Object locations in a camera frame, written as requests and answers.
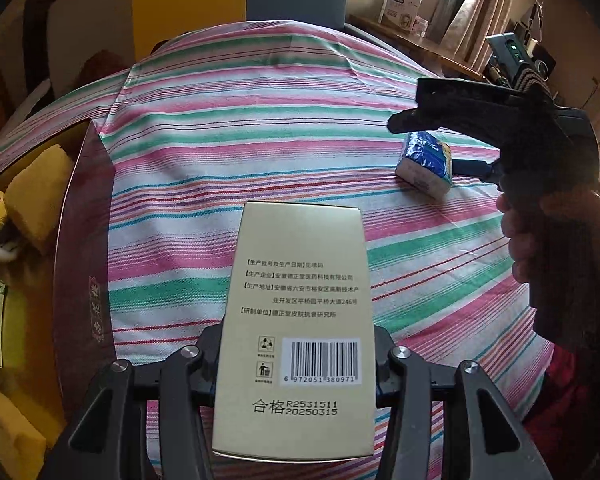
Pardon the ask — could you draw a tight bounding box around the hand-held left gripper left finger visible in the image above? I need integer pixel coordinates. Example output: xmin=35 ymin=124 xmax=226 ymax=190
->
xmin=45 ymin=325 xmax=226 ymax=480

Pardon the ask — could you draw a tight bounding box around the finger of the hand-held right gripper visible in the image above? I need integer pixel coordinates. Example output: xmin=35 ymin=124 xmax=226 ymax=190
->
xmin=387 ymin=76 xmax=531 ymax=144
xmin=454 ymin=157 xmax=504 ymax=192

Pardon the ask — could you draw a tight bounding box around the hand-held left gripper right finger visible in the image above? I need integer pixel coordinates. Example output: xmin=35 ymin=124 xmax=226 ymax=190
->
xmin=372 ymin=325 xmax=556 ymax=480

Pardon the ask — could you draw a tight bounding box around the blue tissue packet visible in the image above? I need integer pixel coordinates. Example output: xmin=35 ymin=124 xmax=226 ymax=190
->
xmin=395 ymin=131 xmax=456 ymax=200

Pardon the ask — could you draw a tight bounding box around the beige cardboard box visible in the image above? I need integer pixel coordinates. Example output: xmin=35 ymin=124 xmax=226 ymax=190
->
xmin=211 ymin=201 xmax=376 ymax=462

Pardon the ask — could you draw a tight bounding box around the gold tin box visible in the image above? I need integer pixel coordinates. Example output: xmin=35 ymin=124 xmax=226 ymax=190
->
xmin=0 ymin=119 xmax=116 ymax=480

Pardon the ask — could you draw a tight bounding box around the yellow sponge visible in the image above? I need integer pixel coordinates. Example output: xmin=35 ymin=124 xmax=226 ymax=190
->
xmin=5 ymin=144 xmax=76 ymax=256
xmin=0 ymin=385 xmax=47 ymax=473

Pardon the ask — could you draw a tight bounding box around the person's right hand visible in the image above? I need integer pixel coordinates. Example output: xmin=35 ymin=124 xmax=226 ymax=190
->
xmin=496 ymin=192 xmax=545 ymax=307

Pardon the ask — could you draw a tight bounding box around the wooden windowsill shelf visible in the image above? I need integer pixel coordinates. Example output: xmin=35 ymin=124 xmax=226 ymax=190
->
xmin=347 ymin=12 xmax=486 ymax=81

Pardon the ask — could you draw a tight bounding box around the patterned curtain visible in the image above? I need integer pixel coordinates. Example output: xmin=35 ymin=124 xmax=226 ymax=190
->
xmin=427 ymin=0 xmax=523 ymax=78

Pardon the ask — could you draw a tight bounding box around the black stereo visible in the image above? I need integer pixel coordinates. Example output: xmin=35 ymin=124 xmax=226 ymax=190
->
xmin=510 ymin=2 xmax=558 ymax=83

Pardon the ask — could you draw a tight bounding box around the white printed box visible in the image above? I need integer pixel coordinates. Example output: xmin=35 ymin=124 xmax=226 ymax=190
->
xmin=378 ymin=0 xmax=423 ymax=36

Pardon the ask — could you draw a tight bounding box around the striped tablecloth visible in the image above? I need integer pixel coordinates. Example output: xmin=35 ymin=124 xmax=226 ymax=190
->
xmin=0 ymin=20 xmax=556 ymax=480

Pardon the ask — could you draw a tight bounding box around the grey yellow blue chair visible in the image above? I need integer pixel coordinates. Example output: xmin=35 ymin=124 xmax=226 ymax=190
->
xmin=57 ymin=0 xmax=350 ymax=68

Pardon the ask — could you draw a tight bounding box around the dark red cloth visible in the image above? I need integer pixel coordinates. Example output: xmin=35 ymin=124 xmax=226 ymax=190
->
xmin=82 ymin=50 xmax=131 ymax=86

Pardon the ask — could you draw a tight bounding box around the black rolled mat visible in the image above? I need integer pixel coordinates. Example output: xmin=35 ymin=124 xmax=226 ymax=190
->
xmin=22 ymin=0 xmax=60 ymax=96

